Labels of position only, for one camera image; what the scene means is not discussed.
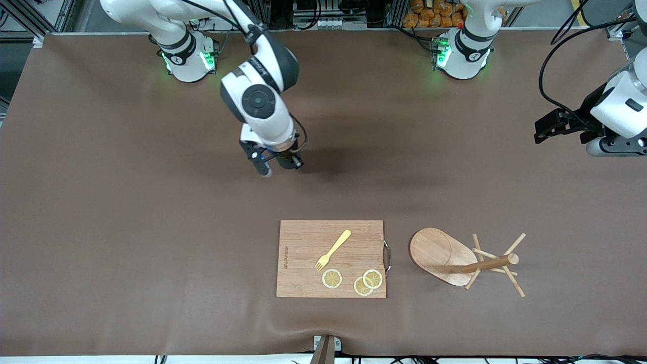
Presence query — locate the pile of orange bread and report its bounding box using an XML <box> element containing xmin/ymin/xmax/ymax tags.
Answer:
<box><xmin>403</xmin><ymin>0</ymin><xmax>468</xmax><ymax>28</ymax></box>

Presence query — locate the yellow plastic fork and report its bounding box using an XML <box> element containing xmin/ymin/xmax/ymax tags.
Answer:
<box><xmin>314</xmin><ymin>230</ymin><xmax>352</xmax><ymax>272</ymax></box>

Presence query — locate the aluminium frame profile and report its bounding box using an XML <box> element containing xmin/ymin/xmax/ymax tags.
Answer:
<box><xmin>0</xmin><ymin>0</ymin><xmax>76</xmax><ymax>46</ymax></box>
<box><xmin>604</xmin><ymin>0</ymin><xmax>640</xmax><ymax>41</ymax></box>

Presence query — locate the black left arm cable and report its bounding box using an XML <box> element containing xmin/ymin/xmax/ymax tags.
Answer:
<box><xmin>539</xmin><ymin>0</ymin><xmax>637</xmax><ymax>122</ymax></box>

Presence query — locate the white power strip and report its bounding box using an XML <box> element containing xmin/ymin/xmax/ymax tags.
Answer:
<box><xmin>195</xmin><ymin>4</ymin><xmax>255</xmax><ymax>31</ymax></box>

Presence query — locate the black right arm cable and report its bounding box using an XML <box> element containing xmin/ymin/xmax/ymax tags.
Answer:
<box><xmin>179</xmin><ymin>0</ymin><xmax>308</xmax><ymax>152</ymax></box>

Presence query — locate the bamboo cutting board metal handle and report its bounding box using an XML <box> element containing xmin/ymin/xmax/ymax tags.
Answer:
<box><xmin>276</xmin><ymin>219</ymin><xmax>392</xmax><ymax>299</ymax></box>

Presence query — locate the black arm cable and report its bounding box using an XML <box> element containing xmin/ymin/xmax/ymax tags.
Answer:
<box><xmin>539</xmin><ymin>0</ymin><xmax>637</xmax><ymax>122</ymax></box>
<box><xmin>179</xmin><ymin>0</ymin><xmax>308</xmax><ymax>152</ymax></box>

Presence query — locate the brown table cover mat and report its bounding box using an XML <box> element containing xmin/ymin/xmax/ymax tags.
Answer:
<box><xmin>0</xmin><ymin>29</ymin><xmax>647</xmax><ymax>357</ymax></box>

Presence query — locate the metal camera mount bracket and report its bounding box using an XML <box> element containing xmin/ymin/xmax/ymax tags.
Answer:
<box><xmin>309</xmin><ymin>335</ymin><xmax>343</xmax><ymax>364</ymax></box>

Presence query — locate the wooden mug tree rack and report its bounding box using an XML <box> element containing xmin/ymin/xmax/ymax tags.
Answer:
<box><xmin>409</xmin><ymin>227</ymin><xmax>527</xmax><ymax>298</ymax></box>

